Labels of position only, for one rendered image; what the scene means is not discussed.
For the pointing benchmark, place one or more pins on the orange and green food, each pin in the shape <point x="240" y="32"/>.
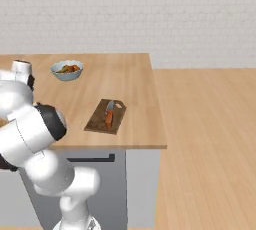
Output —
<point x="69" y="69"/>

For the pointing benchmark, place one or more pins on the dark wooden cutting board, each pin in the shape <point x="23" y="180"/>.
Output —
<point x="98" y="120"/>

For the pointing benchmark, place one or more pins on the grey drawer front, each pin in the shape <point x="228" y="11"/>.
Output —
<point x="110" y="190"/>

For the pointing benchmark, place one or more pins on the pale blue bowl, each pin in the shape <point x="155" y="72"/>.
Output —
<point x="67" y="75"/>

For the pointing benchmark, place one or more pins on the grey island cabinet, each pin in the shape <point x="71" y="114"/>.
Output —
<point x="142" y="187"/>

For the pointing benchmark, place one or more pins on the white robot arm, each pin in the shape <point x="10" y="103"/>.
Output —
<point x="30" y="134"/>

